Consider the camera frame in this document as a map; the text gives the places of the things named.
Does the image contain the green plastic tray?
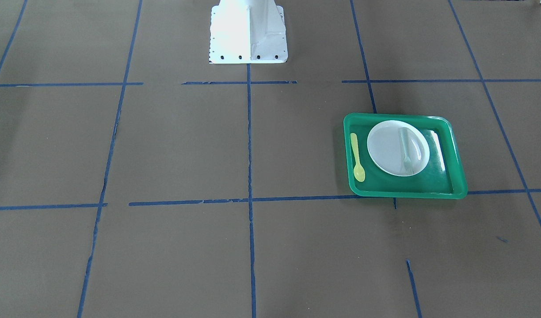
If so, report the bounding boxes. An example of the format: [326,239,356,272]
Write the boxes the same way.
[343,113,467,199]

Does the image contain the white round plate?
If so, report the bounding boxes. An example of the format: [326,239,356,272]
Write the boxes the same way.
[367,120,431,177]

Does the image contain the yellow plastic spoon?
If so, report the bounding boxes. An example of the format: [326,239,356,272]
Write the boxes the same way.
[350,132,366,182]

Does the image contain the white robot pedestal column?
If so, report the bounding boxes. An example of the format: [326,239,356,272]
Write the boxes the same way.
[209,0,289,64]

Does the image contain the clear plastic fork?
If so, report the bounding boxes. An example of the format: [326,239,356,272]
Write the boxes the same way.
[399,127,414,175]

